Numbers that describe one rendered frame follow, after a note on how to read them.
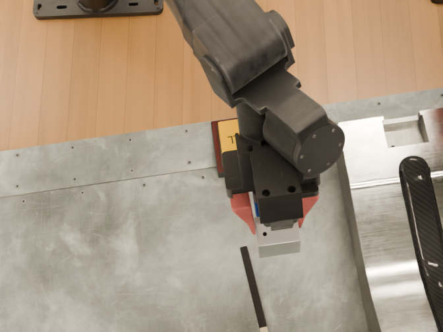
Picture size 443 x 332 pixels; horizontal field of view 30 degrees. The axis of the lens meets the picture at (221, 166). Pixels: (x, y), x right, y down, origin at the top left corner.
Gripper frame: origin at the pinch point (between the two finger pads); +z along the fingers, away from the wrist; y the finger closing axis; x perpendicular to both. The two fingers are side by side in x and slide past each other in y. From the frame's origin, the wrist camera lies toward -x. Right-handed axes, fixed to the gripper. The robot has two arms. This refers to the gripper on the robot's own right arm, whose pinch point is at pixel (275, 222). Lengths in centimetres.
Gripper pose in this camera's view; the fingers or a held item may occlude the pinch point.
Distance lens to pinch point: 96.8
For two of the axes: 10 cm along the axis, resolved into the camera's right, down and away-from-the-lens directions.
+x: -0.8, -6.5, 7.6
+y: 9.9, -1.4, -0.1
